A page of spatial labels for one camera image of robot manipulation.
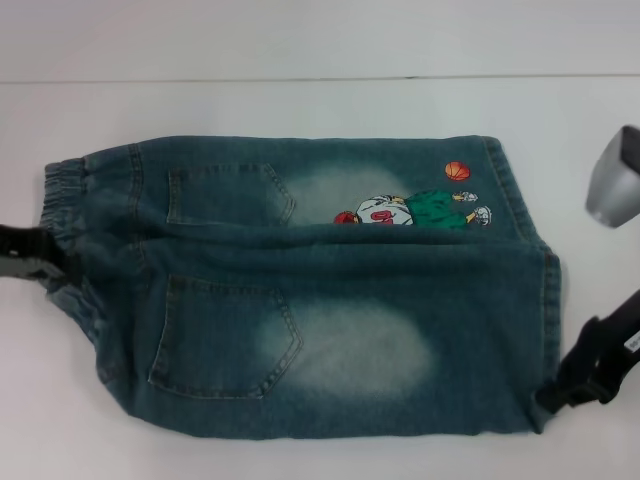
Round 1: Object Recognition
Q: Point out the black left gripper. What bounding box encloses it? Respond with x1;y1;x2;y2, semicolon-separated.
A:
0;223;85;287

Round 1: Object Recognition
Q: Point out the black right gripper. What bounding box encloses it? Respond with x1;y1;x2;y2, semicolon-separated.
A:
534;287;640;417

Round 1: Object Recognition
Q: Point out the blue denim shorts basketball print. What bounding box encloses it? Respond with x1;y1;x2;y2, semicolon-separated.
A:
42;134;564;435

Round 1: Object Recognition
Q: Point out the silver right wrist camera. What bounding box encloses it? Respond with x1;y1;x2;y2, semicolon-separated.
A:
584;124;640;231

